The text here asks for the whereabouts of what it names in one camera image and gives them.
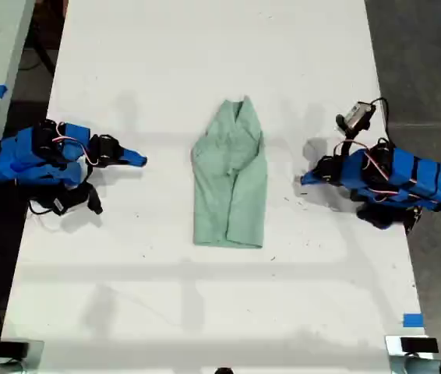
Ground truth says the small black box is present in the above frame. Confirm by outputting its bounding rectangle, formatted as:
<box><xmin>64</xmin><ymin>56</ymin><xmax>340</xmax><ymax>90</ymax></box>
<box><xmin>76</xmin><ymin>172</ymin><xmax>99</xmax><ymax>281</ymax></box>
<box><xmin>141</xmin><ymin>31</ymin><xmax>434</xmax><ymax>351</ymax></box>
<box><xmin>0</xmin><ymin>340</ymin><xmax>30</xmax><ymax>358</ymax></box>
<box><xmin>399</xmin><ymin>337</ymin><xmax>439</xmax><ymax>354</ymax></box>

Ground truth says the black camera box white label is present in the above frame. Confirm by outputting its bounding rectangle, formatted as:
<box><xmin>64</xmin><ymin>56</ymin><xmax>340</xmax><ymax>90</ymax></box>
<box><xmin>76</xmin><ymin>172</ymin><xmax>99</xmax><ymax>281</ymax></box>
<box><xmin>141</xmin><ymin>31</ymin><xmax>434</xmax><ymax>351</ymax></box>
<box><xmin>29</xmin><ymin>185</ymin><xmax>104</xmax><ymax>217</ymax></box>

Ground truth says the white metal bracket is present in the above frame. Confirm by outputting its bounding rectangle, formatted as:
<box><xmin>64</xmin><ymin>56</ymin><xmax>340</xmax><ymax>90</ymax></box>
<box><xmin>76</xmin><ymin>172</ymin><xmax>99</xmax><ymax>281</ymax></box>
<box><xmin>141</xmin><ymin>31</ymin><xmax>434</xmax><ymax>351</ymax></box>
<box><xmin>384</xmin><ymin>334</ymin><xmax>441</xmax><ymax>356</ymax></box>

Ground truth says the black camera stalk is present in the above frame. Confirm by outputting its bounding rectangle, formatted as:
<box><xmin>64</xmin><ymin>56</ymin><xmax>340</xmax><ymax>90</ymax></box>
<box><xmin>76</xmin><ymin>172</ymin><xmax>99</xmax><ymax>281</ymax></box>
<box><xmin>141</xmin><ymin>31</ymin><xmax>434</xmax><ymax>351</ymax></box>
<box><xmin>340</xmin><ymin>136</ymin><xmax>358</xmax><ymax>157</ymax></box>

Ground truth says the short blue tape strip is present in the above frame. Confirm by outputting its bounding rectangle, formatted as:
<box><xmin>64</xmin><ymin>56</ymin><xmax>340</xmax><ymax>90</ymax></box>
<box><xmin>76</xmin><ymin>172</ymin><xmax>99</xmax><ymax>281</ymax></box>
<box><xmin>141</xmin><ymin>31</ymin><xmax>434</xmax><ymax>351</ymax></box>
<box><xmin>403</xmin><ymin>312</ymin><xmax>425</xmax><ymax>329</ymax></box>

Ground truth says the black camera box silver face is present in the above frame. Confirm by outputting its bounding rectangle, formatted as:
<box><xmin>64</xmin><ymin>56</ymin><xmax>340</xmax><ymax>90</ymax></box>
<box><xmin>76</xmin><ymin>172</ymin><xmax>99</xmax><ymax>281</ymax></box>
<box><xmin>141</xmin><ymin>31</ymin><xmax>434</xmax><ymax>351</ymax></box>
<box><xmin>336</xmin><ymin>101</ymin><xmax>376</xmax><ymax>137</ymax></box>

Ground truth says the pale green T-shirt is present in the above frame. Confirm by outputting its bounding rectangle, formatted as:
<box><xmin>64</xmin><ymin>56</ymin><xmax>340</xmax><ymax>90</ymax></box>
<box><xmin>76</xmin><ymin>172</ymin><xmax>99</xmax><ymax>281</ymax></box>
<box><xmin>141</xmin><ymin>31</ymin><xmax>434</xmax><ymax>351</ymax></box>
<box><xmin>190</xmin><ymin>95</ymin><xmax>268</xmax><ymax>249</ymax></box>

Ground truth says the grey metal tube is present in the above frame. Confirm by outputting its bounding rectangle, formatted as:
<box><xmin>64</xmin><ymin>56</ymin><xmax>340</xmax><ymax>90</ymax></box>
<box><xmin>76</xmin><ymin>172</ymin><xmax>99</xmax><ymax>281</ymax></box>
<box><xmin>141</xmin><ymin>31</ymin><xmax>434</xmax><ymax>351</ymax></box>
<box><xmin>389</xmin><ymin>355</ymin><xmax>441</xmax><ymax>374</ymax></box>

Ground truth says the black camera cable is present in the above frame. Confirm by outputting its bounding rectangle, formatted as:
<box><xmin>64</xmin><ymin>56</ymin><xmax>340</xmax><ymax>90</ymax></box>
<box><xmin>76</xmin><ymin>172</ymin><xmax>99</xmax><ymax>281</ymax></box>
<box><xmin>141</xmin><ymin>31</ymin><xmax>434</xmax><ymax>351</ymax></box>
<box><xmin>368</xmin><ymin>97</ymin><xmax>392</xmax><ymax>149</ymax></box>

